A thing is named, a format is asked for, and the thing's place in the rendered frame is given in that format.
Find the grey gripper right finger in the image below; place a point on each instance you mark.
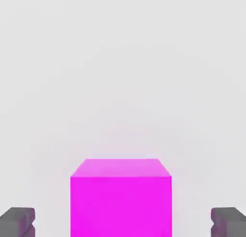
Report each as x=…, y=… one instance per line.
x=230, y=223

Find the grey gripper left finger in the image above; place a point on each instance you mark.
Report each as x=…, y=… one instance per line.
x=13, y=223

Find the small magenta cube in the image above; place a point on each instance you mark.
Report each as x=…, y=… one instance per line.
x=121, y=204

